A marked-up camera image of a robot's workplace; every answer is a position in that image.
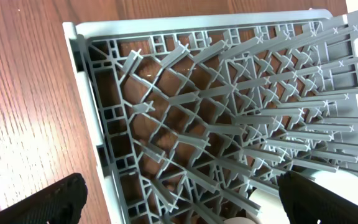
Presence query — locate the light blue bowl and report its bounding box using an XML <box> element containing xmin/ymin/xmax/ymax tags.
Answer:
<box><xmin>302</xmin><ymin>169</ymin><xmax>358</xmax><ymax>205</ymax></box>

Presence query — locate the pink bowl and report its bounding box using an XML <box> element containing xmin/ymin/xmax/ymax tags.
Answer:
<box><xmin>224</xmin><ymin>217</ymin><xmax>256</xmax><ymax>224</ymax></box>

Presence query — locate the white plastic cup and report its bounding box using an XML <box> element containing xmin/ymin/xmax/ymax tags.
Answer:
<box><xmin>246</xmin><ymin>189</ymin><xmax>290</xmax><ymax>224</ymax></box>

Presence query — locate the grey plastic dish rack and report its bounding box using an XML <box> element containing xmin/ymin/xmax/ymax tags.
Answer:
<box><xmin>63</xmin><ymin>9</ymin><xmax>358</xmax><ymax>223</ymax></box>

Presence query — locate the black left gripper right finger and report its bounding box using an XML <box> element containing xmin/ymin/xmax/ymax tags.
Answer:
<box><xmin>278</xmin><ymin>171</ymin><xmax>358</xmax><ymax>224</ymax></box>

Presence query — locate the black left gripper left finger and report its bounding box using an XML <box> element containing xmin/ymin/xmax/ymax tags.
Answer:
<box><xmin>0</xmin><ymin>173</ymin><xmax>88</xmax><ymax>224</ymax></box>

